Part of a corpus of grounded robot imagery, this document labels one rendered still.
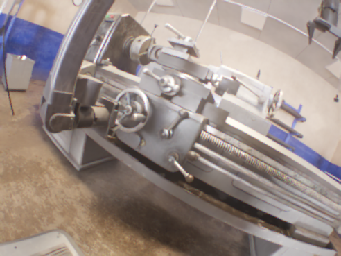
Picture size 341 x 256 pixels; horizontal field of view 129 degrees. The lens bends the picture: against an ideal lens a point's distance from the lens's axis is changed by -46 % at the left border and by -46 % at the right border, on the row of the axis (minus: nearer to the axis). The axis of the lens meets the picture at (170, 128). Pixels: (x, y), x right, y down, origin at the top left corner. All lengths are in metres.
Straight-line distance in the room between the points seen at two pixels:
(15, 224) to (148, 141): 0.88
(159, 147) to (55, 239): 0.60
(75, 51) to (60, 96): 0.09
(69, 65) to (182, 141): 0.54
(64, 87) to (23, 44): 4.03
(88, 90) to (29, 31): 4.04
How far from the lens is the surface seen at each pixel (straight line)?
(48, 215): 1.01
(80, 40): 0.31
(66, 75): 0.31
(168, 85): 0.60
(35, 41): 4.38
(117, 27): 1.29
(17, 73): 2.99
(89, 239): 0.94
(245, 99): 0.94
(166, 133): 0.64
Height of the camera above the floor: 0.83
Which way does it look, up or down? 11 degrees down
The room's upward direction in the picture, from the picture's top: 24 degrees clockwise
